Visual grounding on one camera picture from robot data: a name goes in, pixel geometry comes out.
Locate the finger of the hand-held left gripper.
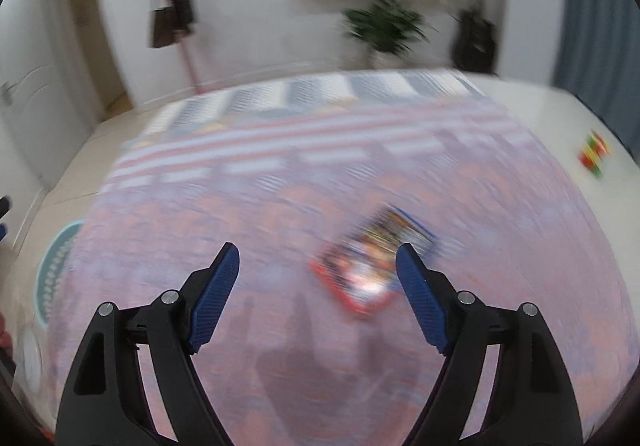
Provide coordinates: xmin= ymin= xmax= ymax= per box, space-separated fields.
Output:
xmin=0 ymin=196 xmax=12 ymax=244

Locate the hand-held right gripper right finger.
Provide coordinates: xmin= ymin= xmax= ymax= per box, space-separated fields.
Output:
xmin=395 ymin=242 xmax=586 ymax=446

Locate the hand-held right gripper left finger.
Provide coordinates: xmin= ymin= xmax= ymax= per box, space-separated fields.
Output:
xmin=55 ymin=242 xmax=241 ymax=446

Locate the colourful red-edged snack packet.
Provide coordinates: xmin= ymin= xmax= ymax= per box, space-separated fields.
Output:
xmin=309 ymin=206 xmax=438 ymax=319

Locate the light blue plastic basket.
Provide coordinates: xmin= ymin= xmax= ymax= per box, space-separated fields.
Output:
xmin=36 ymin=220 xmax=86 ymax=327

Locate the white door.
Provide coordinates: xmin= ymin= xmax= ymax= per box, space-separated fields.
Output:
xmin=0 ymin=0 xmax=91 ymax=191

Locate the pink patterned blanket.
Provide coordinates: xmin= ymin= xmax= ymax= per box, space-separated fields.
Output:
xmin=47 ymin=68 xmax=633 ymax=446

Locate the colourful puzzle cube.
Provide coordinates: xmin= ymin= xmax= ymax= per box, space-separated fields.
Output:
xmin=579 ymin=130 xmax=613 ymax=177

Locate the brown hanging bag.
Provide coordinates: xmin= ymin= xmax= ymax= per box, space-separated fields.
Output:
xmin=150 ymin=8 xmax=176 ymax=49

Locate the pink coat rack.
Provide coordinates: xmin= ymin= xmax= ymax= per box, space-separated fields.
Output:
xmin=147 ymin=0 xmax=201 ymax=94

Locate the black backpack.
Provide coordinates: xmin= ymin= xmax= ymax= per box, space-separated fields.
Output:
xmin=452 ymin=8 xmax=498 ymax=74

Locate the black hanging bag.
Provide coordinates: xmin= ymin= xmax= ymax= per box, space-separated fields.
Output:
xmin=172 ymin=0 xmax=196 ymax=34

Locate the green potted plant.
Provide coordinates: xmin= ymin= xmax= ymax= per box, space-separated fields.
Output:
xmin=342 ymin=0 xmax=436 ymax=69

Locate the grey blue curtain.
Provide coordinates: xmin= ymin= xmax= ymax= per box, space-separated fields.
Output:
xmin=552 ymin=0 xmax=640 ymax=147

